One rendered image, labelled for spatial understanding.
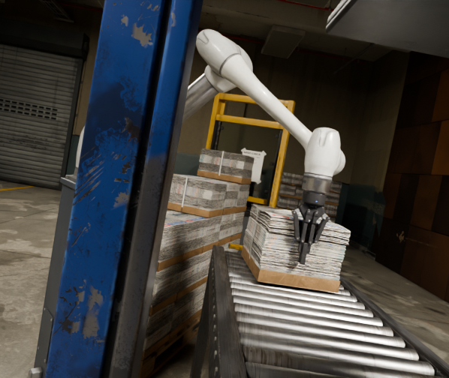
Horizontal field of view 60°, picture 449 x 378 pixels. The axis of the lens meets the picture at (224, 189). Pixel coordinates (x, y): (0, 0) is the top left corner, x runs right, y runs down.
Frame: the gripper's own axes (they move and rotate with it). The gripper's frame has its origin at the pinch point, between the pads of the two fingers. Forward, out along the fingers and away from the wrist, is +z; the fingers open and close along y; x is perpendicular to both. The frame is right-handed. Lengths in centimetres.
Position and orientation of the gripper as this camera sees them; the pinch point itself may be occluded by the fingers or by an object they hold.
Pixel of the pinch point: (302, 253)
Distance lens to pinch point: 131.7
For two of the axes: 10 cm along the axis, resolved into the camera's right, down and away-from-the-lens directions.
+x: 0.4, 0.6, -10.0
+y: -9.8, -1.7, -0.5
